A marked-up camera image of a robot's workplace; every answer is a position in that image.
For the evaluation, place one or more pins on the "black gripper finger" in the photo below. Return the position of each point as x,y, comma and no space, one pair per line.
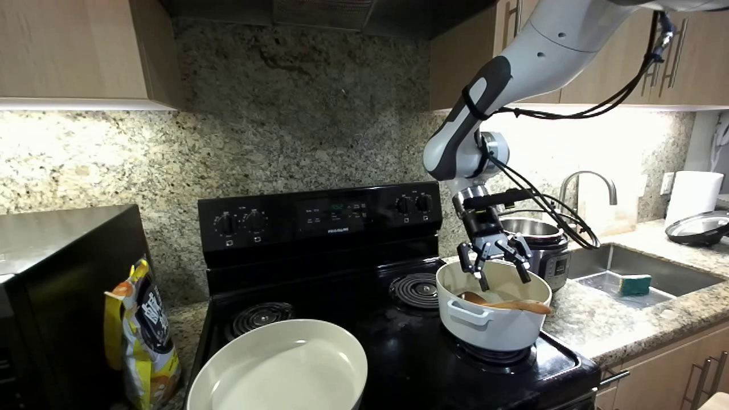
470,265
519,259

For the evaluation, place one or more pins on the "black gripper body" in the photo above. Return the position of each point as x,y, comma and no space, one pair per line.
490,231

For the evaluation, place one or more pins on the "wooden spatula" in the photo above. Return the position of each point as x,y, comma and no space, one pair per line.
514,307

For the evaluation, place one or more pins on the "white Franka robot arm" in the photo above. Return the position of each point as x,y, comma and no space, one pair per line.
523,69

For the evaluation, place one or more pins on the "steel black pressure cooker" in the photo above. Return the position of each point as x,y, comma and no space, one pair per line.
549,253

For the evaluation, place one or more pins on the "curved steel faucet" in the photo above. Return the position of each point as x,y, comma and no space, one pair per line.
600,177

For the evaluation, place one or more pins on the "green blue sponge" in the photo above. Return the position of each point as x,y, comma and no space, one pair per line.
635,283

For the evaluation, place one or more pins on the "steel kitchen sink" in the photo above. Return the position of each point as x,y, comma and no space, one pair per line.
667,270

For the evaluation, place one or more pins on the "black electric stove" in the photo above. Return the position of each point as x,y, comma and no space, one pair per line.
320,219

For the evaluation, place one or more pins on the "white paper towel roll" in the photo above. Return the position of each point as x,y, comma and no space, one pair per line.
692,198

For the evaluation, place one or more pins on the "light wood lower cabinet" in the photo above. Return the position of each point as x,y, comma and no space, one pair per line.
661,378

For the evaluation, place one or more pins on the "light wood cabinet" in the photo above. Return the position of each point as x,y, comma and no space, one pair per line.
68,47
661,378

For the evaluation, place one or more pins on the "white frying pan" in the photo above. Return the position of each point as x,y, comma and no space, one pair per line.
280,372

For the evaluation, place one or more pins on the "dark range hood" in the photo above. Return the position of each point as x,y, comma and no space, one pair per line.
304,15

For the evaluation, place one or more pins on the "yellow black chip bag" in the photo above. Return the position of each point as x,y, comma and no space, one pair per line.
143,334

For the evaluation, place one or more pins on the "black microwave oven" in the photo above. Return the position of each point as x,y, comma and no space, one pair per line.
53,304

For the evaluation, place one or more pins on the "light wood upper cabinet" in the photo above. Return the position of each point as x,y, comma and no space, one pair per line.
68,47

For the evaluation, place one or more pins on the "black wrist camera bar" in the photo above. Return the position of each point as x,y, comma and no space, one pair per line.
502,200

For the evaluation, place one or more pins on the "white wall switch plate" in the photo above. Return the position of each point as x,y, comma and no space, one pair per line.
666,184

